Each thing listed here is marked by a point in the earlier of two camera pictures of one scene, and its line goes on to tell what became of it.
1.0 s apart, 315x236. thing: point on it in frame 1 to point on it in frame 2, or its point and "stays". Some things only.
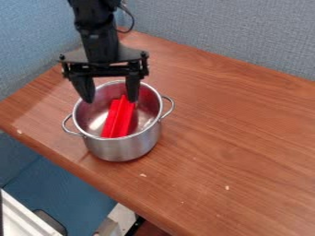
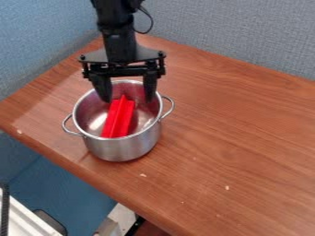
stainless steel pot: (86, 122) stays
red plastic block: (119, 118) stays
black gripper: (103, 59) to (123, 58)
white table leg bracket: (119, 222) stays
